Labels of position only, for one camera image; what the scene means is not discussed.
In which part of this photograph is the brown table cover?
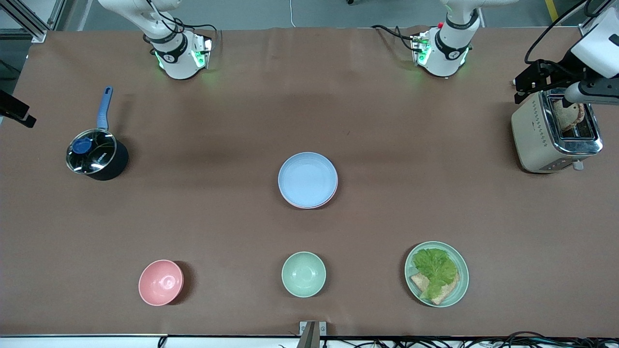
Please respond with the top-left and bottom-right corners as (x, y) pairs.
(0, 27), (619, 338)

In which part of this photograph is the pink plate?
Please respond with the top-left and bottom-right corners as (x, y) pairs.
(283, 174), (339, 210)

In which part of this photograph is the small green bowl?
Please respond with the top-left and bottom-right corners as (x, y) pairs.
(281, 251), (326, 298)

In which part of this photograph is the blue plate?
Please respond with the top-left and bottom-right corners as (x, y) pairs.
(278, 152), (338, 208)

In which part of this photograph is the toast slice in toaster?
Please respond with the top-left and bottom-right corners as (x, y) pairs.
(551, 99), (586, 133)

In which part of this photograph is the brown bread slice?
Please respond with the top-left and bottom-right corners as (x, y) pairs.
(410, 272), (460, 305)

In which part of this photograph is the green plate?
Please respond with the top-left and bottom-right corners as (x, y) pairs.
(405, 241), (470, 308)

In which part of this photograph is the small pink bowl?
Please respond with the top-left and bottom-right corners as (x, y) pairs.
(138, 260), (184, 306)

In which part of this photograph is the black arm base cable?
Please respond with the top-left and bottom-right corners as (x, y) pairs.
(371, 24), (417, 52)

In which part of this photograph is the metal table bracket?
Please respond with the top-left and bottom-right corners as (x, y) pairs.
(299, 321), (327, 348)

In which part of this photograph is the beige chrome toaster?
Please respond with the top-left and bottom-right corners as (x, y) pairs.
(511, 86), (604, 174)

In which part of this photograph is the glass lid with blue knob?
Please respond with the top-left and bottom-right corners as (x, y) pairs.
(66, 129), (118, 174)

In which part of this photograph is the black saucepan with blue handle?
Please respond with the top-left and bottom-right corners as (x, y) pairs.
(66, 87), (129, 181)

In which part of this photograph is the black cable bundle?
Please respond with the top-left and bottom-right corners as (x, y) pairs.
(322, 331), (619, 348)

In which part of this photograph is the green lettuce leaf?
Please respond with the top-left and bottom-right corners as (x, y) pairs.
(412, 248), (458, 300)

